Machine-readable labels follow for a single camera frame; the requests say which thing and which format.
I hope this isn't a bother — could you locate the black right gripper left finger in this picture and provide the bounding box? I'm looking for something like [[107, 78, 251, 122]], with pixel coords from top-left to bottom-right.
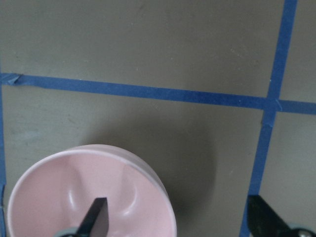
[[76, 197, 109, 237]]

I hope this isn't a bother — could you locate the small pink bowl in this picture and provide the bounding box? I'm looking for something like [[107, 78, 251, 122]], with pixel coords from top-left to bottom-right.
[[7, 144, 177, 237]]

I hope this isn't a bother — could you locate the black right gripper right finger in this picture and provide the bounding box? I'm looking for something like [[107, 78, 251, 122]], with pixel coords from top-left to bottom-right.
[[247, 195, 316, 237]]

